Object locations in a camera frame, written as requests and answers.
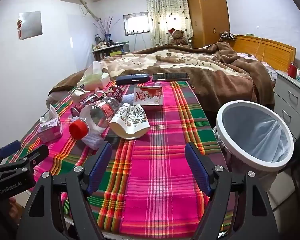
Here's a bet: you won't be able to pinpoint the cluttered side desk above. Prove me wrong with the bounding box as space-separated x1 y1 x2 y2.
92 41 130 61

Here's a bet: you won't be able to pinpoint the white round waste bin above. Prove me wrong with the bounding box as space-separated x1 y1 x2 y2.
215 101 295 198

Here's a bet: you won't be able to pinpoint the white power strip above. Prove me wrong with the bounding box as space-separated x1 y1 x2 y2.
220 31 237 40

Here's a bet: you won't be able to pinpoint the red jar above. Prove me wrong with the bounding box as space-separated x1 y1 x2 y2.
287 62 297 79

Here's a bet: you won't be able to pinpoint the silver wall poster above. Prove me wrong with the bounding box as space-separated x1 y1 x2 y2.
16 11 43 40

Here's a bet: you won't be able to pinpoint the clear plastic bin liner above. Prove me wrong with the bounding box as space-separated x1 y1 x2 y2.
212 105 289 198

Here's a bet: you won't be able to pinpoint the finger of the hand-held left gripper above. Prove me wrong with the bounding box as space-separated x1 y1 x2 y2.
0 140 22 167
0 144 50 172

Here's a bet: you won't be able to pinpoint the soft white tissue pack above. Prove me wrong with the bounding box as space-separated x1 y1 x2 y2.
77 61 110 90

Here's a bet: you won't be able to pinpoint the dry branches in vase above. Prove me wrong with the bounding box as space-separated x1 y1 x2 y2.
93 16 114 42

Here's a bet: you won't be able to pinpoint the wooden bed headboard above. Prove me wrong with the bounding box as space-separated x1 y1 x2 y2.
231 35 297 72

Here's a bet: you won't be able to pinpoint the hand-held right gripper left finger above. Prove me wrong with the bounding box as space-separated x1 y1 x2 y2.
22 142 113 240

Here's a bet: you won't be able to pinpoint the dark blue glasses case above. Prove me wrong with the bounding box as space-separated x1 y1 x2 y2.
116 74 150 85

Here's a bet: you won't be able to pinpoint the pink plaid blanket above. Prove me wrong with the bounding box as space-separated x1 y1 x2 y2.
9 80 234 239

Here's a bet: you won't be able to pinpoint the patterned window curtain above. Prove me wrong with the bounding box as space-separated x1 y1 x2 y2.
146 0 193 48

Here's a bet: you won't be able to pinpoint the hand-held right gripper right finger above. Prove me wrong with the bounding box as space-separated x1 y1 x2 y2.
184 142 278 240

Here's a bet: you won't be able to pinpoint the black smartphone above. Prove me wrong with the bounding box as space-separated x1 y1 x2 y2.
152 72 190 82

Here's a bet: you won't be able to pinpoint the brown teddy bear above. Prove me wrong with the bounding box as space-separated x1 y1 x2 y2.
169 28 189 46

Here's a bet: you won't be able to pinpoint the red white carton box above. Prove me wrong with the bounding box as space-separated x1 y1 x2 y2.
134 86 163 111

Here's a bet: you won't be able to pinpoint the pale pink bedsheet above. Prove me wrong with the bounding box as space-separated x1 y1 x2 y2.
236 52 278 80

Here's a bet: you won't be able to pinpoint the wooden wardrobe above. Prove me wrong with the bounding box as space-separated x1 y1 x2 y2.
186 0 230 48

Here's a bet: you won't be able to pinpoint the brown patterned blanket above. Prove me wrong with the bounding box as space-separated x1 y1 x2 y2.
49 41 275 110

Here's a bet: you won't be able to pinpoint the small pink carton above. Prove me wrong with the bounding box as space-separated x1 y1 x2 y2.
37 104 63 143

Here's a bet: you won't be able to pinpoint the crushed printed paper cup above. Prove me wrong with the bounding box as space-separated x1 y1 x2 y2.
109 103 150 140

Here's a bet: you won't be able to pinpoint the red drink can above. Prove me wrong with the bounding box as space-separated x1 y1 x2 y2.
100 85 123 101
70 94 100 115

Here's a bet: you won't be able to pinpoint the grey drawer cabinet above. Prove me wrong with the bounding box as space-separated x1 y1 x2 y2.
274 69 300 130

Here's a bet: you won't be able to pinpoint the wrapped air conditioner pipe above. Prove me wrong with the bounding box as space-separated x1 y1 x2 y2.
79 0 102 22

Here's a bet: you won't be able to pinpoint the clear plastic bottle red cap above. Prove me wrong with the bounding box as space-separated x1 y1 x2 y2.
69 97 123 145

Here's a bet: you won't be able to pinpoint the small window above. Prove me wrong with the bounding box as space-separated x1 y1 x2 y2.
123 12 150 36

